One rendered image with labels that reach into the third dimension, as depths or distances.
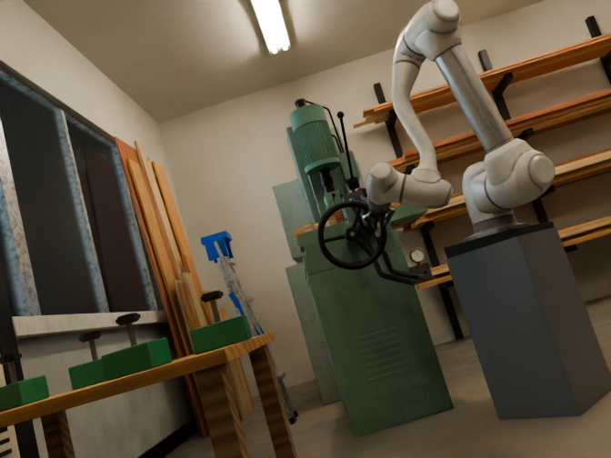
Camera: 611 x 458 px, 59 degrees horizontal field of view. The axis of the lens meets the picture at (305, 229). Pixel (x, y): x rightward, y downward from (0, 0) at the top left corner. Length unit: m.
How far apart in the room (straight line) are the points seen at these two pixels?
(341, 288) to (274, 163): 2.84
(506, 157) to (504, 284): 0.43
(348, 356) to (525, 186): 1.04
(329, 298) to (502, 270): 0.78
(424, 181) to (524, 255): 0.41
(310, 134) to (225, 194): 2.59
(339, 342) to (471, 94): 1.15
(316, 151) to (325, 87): 2.70
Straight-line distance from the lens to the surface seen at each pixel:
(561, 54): 5.11
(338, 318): 2.40
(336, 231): 2.43
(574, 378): 2.03
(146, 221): 3.80
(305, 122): 2.64
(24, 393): 1.32
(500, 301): 2.02
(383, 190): 1.86
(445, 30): 1.98
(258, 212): 5.02
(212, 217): 5.11
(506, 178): 1.93
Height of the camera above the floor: 0.54
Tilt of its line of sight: 9 degrees up
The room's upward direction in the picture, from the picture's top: 16 degrees counter-clockwise
